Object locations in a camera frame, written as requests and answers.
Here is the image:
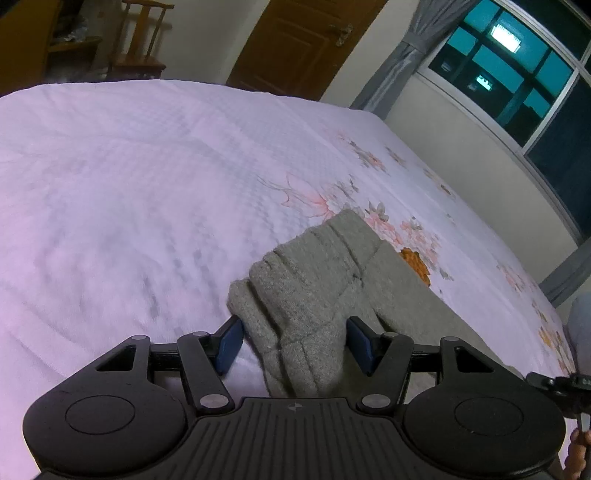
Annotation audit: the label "blue rolled duvet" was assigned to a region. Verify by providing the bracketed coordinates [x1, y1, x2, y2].
[567, 295, 591, 366]

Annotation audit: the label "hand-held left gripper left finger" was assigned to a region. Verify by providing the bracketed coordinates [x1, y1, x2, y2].
[95, 315, 245, 413]

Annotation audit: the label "grey curtain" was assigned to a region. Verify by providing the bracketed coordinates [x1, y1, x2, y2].
[350, 0, 477, 112]

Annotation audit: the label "person's right hand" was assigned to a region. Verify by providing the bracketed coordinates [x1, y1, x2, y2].
[566, 429, 591, 480]

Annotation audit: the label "brown wooden door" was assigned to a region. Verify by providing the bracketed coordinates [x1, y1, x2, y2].
[226, 0, 389, 100]

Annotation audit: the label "dark wooden furniture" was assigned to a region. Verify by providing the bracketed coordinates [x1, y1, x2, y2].
[0, 0, 103, 95]

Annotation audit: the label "metal door handle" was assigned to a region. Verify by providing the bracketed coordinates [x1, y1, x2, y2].
[329, 23, 355, 47]

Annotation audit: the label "wooden chair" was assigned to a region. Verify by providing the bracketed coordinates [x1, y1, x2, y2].
[107, 0, 176, 84]

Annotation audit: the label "pink floral bed sheet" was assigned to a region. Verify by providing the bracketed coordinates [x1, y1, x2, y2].
[0, 79, 578, 480]

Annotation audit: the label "sliding glass window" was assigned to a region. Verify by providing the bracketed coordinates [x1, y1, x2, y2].
[416, 0, 591, 245]

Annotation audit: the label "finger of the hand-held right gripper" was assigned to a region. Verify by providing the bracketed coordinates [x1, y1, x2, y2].
[526, 371, 591, 418]

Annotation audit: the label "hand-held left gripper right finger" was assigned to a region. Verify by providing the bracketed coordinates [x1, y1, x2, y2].
[346, 316, 498, 412]

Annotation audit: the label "grey pants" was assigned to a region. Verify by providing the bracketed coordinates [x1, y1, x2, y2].
[228, 209, 532, 398]

